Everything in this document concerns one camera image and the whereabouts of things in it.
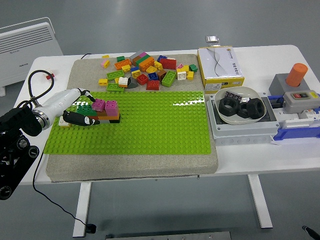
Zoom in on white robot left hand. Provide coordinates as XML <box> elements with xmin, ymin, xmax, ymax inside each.
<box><xmin>39</xmin><ymin>87</ymin><xmax>101</xmax><ymax>128</ymax></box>

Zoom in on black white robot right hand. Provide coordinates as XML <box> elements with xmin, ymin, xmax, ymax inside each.
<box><xmin>301</xmin><ymin>225</ymin><xmax>320</xmax><ymax>240</ymax></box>

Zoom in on white and yellow brick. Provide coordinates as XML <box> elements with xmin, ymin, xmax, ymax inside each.
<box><xmin>58</xmin><ymin>116</ymin><xmax>71</xmax><ymax>128</ymax></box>

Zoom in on pink square brick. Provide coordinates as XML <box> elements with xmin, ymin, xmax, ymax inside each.
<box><xmin>104</xmin><ymin>99</ymin><xmax>119</xmax><ymax>117</ymax></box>
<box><xmin>91</xmin><ymin>98</ymin><xmax>106</xmax><ymax>112</ymax></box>

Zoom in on orange flat brick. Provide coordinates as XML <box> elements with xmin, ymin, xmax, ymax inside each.
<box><xmin>97</xmin><ymin>114</ymin><xmax>120</xmax><ymax>122</ymax></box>

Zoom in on lime green long brick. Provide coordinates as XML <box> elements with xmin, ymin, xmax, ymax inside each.
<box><xmin>105</xmin><ymin>82</ymin><xmax>125</xmax><ymax>94</ymax></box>
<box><xmin>161</xmin><ymin>70</ymin><xmax>178</xmax><ymax>88</ymax></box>
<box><xmin>105</xmin><ymin>68</ymin><xmax>125</xmax><ymax>81</ymax></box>

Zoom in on black brick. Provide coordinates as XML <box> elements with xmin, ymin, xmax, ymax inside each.
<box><xmin>108</xmin><ymin>113</ymin><xmax>122</xmax><ymax>125</ymax></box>

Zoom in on orange long brick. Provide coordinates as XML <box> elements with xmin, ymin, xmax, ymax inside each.
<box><xmin>114</xmin><ymin>58</ymin><xmax>133</xmax><ymax>71</ymax></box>
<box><xmin>138</xmin><ymin>56</ymin><xmax>155</xmax><ymax>73</ymax></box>

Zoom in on grey sloped brick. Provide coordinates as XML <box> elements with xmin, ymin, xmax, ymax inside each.
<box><xmin>126</xmin><ymin>76</ymin><xmax>139</xmax><ymax>89</ymax></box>

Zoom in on red square brick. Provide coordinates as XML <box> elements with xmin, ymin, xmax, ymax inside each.
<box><xmin>136</xmin><ymin>73</ymin><xmax>150</xmax><ymax>86</ymax></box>

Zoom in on red sloped brick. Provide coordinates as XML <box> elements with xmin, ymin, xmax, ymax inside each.
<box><xmin>145</xmin><ymin>79</ymin><xmax>161</xmax><ymax>91</ymax></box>

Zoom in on lime green baseplate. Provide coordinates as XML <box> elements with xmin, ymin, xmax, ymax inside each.
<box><xmin>43</xmin><ymin>90</ymin><xmax>212</xmax><ymax>156</ymax></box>

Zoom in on red long brick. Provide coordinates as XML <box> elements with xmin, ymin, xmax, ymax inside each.
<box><xmin>159</xmin><ymin>57</ymin><xmax>177</xmax><ymax>70</ymax></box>

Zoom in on white table leg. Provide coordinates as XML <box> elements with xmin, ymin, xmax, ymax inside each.
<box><xmin>247</xmin><ymin>174</ymin><xmax>274</xmax><ymax>229</ymax></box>
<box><xmin>72</xmin><ymin>181</ymin><xmax>92</xmax><ymax>238</ymax></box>

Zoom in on white panel heater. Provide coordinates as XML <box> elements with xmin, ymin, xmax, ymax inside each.
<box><xmin>0</xmin><ymin>16</ymin><xmax>64</xmax><ymax>97</ymax></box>

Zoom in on grey-brown mat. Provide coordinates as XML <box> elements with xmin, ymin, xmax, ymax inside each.
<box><xmin>45</xmin><ymin>53</ymin><xmax>219</xmax><ymax>183</ymax></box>

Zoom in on blue and white breaker assembly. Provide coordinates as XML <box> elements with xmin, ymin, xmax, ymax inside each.
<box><xmin>267</xmin><ymin>94</ymin><xmax>320</xmax><ymax>146</ymax></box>

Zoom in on grey junction box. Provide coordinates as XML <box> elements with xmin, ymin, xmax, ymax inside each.
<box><xmin>206</xmin><ymin>92</ymin><xmax>280</xmax><ymax>146</ymax></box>

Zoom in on white bowl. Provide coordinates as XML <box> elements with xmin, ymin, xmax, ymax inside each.
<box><xmin>214</xmin><ymin>86</ymin><xmax>267</xmax><ymax>125</ymax></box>

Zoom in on large black nut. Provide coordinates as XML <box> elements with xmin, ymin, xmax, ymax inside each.
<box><xmin>236</xmin><ymin>102</ymin><xmax>251</xmax><ymax>120</ymax></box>
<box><xmin>218</xmin><ymin>97</ymin><xmax>240</xmax><ymax>117</ymax></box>
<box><xmin>246</xmin><ymin>97</ymin><xmax>266</xmax><ymax>120</ymax></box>

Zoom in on grey block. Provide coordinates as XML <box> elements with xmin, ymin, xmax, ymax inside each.
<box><xmin>268</xmin><ymin>73</ymin><xmax>311</xmax><ymax>97</ymax></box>

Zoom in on purple circuit board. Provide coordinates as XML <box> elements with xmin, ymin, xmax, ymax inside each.
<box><xmin>224</xmin><ymin>90</ymin><xmax>243</xmax><ymax>103</ymax></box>

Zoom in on orange cylinder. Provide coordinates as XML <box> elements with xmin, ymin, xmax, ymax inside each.
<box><xmin>285</xmin><ymin>62</ymin><xmax>309</xmax><ymax>88</ymax></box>

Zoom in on yellow and white carton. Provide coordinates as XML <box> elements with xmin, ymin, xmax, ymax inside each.
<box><xmin>196</xmin><ymin>45</ymin><xmax>245</xmax><ymax>95</ymax></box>

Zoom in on small silver packet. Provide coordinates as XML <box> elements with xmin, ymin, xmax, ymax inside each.
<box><xmin>204</xmin><ymin>35</ymin><xmax>220</xmax><ymax>45</ymax></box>

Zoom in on black power cord with plug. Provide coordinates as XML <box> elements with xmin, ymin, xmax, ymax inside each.
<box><xmin>32</xmin><ymin>152</ymin><xmax>97</xmax><ymax>235</ymax></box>

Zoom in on grey switch box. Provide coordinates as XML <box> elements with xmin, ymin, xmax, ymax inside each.
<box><xmin>282</xmin><ymin>90</ymin><xmax>320</xmax><ymax>115</ymax></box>

